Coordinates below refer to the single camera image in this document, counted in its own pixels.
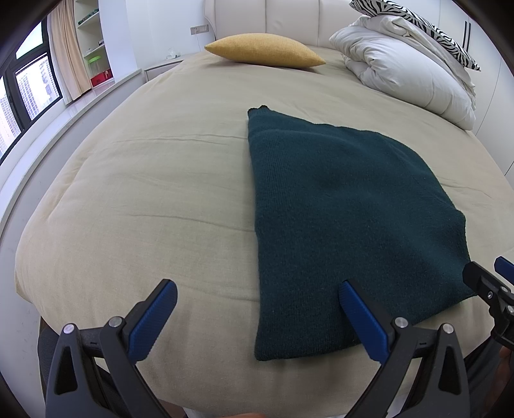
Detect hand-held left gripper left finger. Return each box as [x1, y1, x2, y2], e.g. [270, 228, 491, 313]
[44, 278, 178, 418]

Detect yellow pillow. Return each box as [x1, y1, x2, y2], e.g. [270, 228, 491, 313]
[204, 34, 327, 68]

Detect zebra print pillow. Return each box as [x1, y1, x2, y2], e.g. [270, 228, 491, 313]
[349, 0, 481, 72]

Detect black framed window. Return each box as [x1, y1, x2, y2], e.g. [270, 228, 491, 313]
[0, 18, 63, 165]

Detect beige curtain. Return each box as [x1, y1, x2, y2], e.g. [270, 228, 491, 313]
[48, 0, 91, 101]

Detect dark green knit sweater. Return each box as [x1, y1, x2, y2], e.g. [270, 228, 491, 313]
[247, 105, 483, 361]

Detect white wardrobe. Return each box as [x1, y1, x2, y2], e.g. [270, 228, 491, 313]
[438, 0, 514, 177]

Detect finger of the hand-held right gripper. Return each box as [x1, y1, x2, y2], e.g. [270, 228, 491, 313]
[494, 256, 514, 281]
[462, 261, 514, 343]

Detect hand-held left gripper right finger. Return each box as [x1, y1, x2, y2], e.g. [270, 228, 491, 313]
[338, 280, 471, 418]

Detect white padded headboard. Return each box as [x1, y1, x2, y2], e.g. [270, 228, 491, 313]
[204, 0, 362, 49]

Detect white folded duvet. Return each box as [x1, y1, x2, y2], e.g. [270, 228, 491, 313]
[329, 15, 478, 130]

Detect white wall shelf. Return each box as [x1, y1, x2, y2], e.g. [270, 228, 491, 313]
[74, 0, 115, 91]

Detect white window ledge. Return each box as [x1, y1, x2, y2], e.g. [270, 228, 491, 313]
[0, 68, 143, 226]

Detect beige bed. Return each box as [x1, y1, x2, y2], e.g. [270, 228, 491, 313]
[14, 44, 510, 416]

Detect white nightstand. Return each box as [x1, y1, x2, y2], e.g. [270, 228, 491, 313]
[144, 56, 185, 83]

